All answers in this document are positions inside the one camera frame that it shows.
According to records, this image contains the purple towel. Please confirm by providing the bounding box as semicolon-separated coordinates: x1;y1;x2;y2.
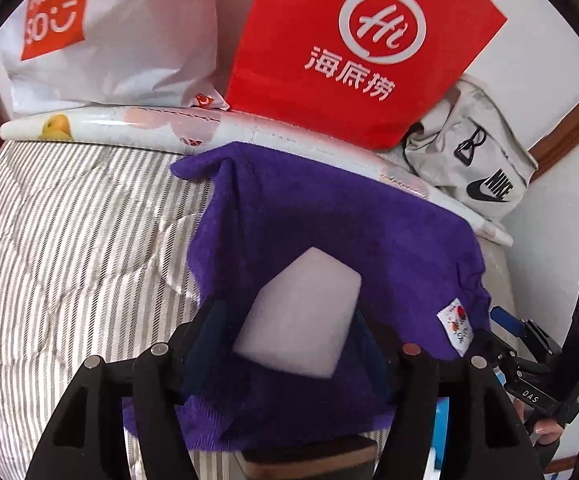
122;141;493;453

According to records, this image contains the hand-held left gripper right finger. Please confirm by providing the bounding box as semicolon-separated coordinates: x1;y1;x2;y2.
349;310;545;480

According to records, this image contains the grey striped mattress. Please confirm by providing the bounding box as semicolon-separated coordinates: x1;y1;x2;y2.
0;137;520;480

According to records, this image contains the red paper bag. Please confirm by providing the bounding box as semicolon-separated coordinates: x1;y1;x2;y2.
225;0;509;151

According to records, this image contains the person's right hand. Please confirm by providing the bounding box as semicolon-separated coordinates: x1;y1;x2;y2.
516;401;565;448

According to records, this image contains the white plastic shopping bag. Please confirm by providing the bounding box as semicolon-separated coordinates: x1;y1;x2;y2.
2;0;230;113

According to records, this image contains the grey waist bag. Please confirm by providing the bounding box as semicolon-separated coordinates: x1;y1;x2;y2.
403;74;540;222

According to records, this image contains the white sponge block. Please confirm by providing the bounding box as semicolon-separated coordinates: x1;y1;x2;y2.
232;246;363;378

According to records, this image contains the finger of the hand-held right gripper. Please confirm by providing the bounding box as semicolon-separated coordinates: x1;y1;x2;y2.
489;337;551;387
489;305;563;367

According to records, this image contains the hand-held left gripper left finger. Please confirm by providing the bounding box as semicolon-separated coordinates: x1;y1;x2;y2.
24;299;242;480

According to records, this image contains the person's right forearm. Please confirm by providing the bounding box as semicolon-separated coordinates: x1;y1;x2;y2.
533;437;563;480

